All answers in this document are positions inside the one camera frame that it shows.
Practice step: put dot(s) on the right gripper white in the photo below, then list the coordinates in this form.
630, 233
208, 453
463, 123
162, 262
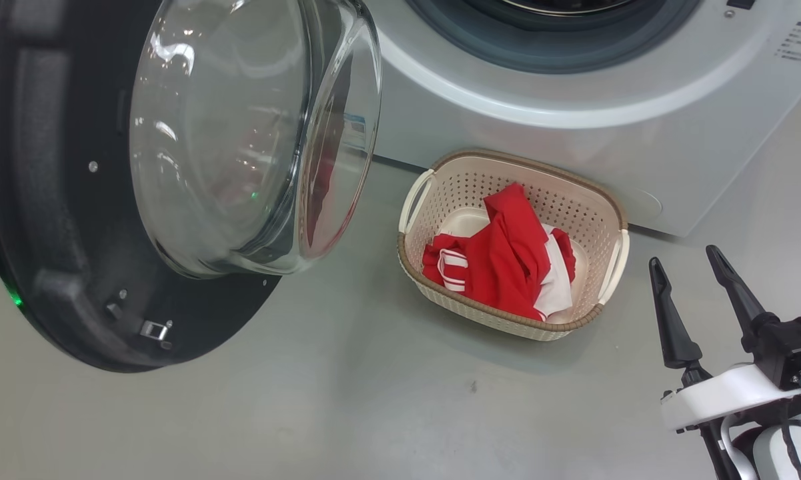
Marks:
720, 396

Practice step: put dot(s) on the grey washing machine door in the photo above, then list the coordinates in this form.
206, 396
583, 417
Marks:
53, 200

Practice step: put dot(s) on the red garment with white stripes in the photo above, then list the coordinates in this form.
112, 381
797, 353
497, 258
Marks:
450, 266

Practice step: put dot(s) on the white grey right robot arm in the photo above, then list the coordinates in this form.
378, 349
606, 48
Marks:
770, 456

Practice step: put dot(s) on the cream perforated laundry basket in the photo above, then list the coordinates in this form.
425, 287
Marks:
560, 200

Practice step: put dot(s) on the white washing machine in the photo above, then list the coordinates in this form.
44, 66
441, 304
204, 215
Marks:
573, 100

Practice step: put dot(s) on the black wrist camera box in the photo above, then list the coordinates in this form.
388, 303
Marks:
793, 346

